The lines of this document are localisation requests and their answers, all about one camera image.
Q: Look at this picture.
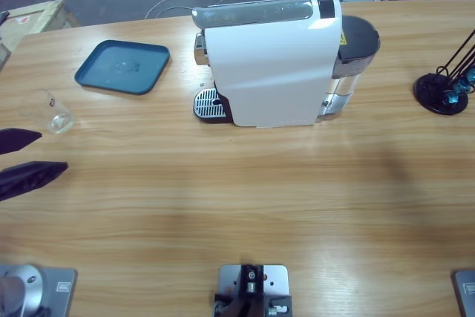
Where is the black capsule holder stand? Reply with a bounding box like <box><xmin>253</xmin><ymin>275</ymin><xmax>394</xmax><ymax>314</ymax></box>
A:
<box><xmin>413</xmin><ymin>28</ymin><xmax>475</xmax><ymax>116</ymax></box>

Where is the clear glass cup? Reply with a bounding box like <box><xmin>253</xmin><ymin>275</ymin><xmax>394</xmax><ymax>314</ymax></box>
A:
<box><xmin>18</xmin><ymin>89</ymin><xmax>76</xmax><ymax>135</ymax></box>

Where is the white block with dark post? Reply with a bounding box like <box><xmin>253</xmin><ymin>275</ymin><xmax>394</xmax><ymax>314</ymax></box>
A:
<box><xmin>213</xmin><ymin>264</ymin><xmax>293</xmax><ymax>317</ymax></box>

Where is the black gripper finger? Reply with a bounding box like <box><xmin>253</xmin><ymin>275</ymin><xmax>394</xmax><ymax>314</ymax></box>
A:
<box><xmin>0</xmin><ymin>128</ymin><xmax>43</xmax><ymax>155</ymax></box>
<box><xmin>0</xmin><ymin>161</ymin><xmax>69</xmax><ymax>202</ymax></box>

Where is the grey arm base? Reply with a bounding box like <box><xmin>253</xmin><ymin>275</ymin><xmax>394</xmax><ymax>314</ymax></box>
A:
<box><xmin>0</xmin><ymin>264</ymin><xmax>78</xmax><ymax>317</ymax></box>
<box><xmin>451</xmin><ymin>269</ymin><xmax>475</xmax><ymax>317</ymax></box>

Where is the silver coffee machine lever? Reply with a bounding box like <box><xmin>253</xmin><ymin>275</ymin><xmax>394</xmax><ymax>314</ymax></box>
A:
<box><xmin>191</xmin><ymin>0</ymin><xmax>315</xmax><ymax>30</ymax></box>

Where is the white capsule coffee machine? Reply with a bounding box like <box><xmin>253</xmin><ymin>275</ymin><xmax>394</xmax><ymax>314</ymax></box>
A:
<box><xmin>191</xmin><ymin>0</ymin><xmax>344</xmax><ymax>129</ymax></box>

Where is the clear water tank black lid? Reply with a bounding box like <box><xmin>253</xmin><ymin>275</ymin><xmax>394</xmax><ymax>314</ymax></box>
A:
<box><xmin>321</xmin><ymin>15</ymin><xmax>381</xmax><ymax>122</ymax></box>

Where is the wooden crate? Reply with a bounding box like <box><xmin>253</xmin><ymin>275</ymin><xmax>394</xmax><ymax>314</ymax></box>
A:
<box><xmin>0</xmin><ymin>0</ymin><xmax>81</xmax><ymax>53</ymax></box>

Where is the metal drip tray grate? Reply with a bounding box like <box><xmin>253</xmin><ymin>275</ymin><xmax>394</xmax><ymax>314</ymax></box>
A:
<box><xmin>192</xmin><ymin>88</ymin><xmax>233</xmax><ymax>125</ymax></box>

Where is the teal plastic tray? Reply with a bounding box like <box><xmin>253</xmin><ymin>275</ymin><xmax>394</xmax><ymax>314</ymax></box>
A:
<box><xmin>74</xmin><ymin>39</ymin><xmax>171</xmax><ymax>96</ymax></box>

